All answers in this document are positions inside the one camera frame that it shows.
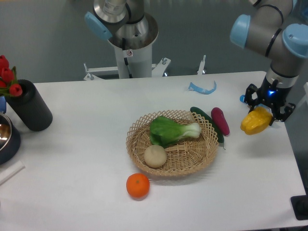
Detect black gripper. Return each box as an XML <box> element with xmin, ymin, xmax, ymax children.
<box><xmin>244</xmin><ymin>77</ymin><xmax>296</xmax><ymax>126</ymax></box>

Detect yellow bell pepper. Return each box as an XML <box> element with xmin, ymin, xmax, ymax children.
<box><xmin>240</xmin><ymin>107</ymin><xmax>272</xmax><ymax>135</ymax></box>

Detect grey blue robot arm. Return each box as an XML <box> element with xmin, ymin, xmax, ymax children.
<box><xmin>85</xmin><ymin>0</ymin><xmax>308</xmax><ymax>121</ymax></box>

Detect woven wicker basket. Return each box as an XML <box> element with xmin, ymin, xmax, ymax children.
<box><xmin>126</xmin><ymin>110</ymin><xmax>219</xmax><ymax>177</ymax></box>

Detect purple eggplant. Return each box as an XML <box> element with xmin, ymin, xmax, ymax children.
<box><xmin>211</xmin><ymin>107</ymin><xmax>230</xmax><ymax>136</ymax></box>

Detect dark green cucumber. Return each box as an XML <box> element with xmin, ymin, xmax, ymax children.
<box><xmin>190</xmin><ymin>106</ymin><xmax>225</xmax><ymax>147</ymax></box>

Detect blue ribbon strip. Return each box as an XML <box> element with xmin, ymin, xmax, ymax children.
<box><xmin>187</xmin><ymin>81</ymin><xmax>217</xmax><ymax>95</ymax></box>

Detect black device at table edge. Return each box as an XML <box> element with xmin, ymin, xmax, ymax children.
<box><xmin>290</xmin><ymin>195</ymin><xmax>308</xmax><ymax>220</ymax></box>

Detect green bok choy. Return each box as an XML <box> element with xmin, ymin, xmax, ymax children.
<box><xmin>150</xmin><ymin>116</ymin><xmax>202</xmax><ymax>148</ymax></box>

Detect beige round bun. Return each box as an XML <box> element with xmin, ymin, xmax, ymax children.
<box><xmin>144</xmin><ymin>145</ymin><xmax>167</xmax><ymax>168</ymax></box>

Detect orange tangerine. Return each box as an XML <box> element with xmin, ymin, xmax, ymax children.
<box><xmin>126</xmin><ymin>173</ymin><xmax>150</xmax><ymax>198</ymax></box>

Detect black cylindrical vase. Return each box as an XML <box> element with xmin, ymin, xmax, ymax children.
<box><xmin>5</xmin><ymin>79</ymin><xmax>53</xmax><ymax>131</ymax></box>

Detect white flat stick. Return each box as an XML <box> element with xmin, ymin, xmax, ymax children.
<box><xmin>0</xmin><ymin>161</ymin><xmax>25</xmax><ymax>185</ymax></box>

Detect dark bowl with metal inside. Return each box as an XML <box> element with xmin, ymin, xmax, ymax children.
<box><xmin>0</xmin><ymin>113</ymin><xmax>21</xmax><ymax>165</ymax></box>

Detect red tulip flowers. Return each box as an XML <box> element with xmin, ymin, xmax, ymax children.
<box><xmin>0</xmin><ymin>55</ymin><xmax>23</xmax><ymax>97</ymax></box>

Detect blue object at left edge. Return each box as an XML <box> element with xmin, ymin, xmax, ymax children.
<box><xmin>0</xmin><ymin>96</ymin><xmax>7</xmax><ymax>114</ymax></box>

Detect white metal frame bracket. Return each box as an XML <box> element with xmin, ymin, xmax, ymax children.
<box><xmin>83</xmin><ymin>54</ymin><xmax>207</xmax><ymax>81</ymax></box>

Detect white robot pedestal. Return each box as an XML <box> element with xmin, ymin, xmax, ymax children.
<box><xmin>109</xmin><ymin>13</ymin><xmax>158</xmax><ymax>66</ymax></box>

